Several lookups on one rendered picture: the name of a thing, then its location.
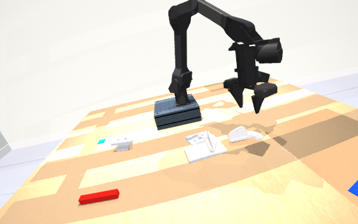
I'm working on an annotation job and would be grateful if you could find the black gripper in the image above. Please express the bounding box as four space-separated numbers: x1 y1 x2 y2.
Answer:
223 64 278 114

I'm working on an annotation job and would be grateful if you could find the red rectangular bar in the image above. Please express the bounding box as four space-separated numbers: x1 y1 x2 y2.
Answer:
78 189 120 205

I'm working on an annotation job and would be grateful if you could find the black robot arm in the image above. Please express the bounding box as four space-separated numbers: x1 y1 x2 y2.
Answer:
168 0 283 106

